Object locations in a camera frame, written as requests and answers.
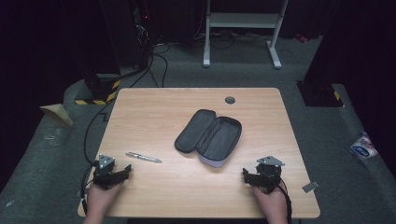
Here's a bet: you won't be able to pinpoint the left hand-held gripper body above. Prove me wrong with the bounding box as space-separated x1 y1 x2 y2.
92 153 117 190

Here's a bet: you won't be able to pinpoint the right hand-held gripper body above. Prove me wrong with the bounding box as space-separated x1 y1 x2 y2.
255 155 286 194

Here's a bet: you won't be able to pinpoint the person's right hand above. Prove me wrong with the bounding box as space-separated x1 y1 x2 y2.
251 181 290 224

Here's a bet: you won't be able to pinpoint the person's left hand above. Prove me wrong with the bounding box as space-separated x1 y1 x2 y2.
84 181 123 220

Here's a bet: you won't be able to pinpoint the silver pen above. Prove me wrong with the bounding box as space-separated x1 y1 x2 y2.
125 151 163 164

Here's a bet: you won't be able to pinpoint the grey tape piece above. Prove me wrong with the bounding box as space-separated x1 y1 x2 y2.
301 180 320 193

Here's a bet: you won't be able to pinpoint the open black pencil case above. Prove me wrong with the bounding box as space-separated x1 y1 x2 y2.
174 108 243 169

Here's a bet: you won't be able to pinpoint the beige cardboard piece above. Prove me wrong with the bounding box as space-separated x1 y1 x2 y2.
39 103 75 127

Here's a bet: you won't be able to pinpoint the black yellow striped stand base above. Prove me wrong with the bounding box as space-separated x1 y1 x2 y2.
74 73 121 106

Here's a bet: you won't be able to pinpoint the black stand with yellow tape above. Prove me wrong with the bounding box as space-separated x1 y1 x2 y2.
296 79 346 108

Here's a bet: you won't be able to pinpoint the white blue plastic packet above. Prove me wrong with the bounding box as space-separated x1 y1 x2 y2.
348 132 379 161

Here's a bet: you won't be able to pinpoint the white metal stand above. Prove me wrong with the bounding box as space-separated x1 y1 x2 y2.
203 0 290 70

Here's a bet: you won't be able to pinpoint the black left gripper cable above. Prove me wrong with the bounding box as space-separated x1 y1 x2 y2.
79 161 100 217

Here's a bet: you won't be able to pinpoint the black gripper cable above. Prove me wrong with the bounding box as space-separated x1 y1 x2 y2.
278 177 293 224
79 161 100 217

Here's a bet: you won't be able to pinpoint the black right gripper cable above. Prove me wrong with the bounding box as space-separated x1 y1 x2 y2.
278 177 293 224

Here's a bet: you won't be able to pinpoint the black floor cables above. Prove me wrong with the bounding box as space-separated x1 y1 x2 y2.
83 40 172 166

